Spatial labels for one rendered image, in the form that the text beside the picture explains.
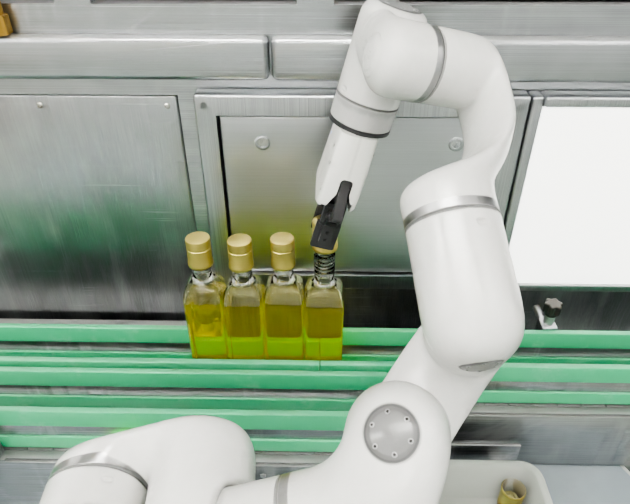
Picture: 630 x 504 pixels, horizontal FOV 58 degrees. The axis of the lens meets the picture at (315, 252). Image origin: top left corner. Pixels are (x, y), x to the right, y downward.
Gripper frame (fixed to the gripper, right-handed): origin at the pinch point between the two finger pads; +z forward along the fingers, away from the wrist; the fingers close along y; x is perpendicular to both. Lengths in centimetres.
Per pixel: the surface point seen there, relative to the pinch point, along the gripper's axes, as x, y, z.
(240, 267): -9.6, 1.6, 8.6
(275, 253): -5.5, 0.9, 5.5
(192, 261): -16.2, 1.1, 9.8
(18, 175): -47, -16, 14
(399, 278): 16.9, -12.3, 14.0
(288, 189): -5.1, -12.9, 2.9
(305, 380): 3.5, 6.0, 23.1
